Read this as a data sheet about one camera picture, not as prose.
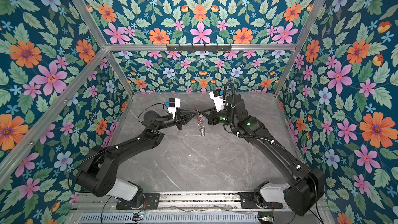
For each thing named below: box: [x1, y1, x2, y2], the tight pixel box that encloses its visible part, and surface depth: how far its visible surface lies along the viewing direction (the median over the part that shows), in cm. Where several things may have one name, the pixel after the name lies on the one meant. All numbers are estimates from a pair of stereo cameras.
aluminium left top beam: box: [0, 46, 108, 188], surface depth 57 cm
